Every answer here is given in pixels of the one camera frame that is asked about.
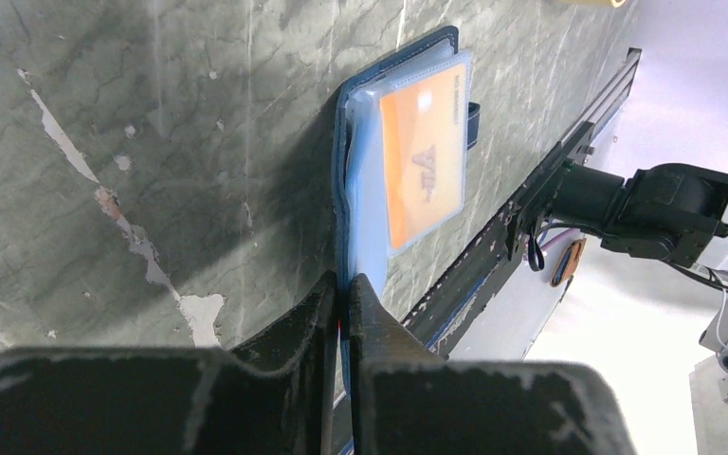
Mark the blue card holder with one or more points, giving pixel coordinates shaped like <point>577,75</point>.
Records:
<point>358,179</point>

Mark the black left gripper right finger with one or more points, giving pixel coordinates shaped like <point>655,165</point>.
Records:
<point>408,400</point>

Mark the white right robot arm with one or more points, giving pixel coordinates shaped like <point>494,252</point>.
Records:
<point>673,213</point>

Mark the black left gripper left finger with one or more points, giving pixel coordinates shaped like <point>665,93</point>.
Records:
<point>272,394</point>

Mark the orange VIP credit card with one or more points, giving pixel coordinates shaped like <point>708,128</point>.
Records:
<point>424,142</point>

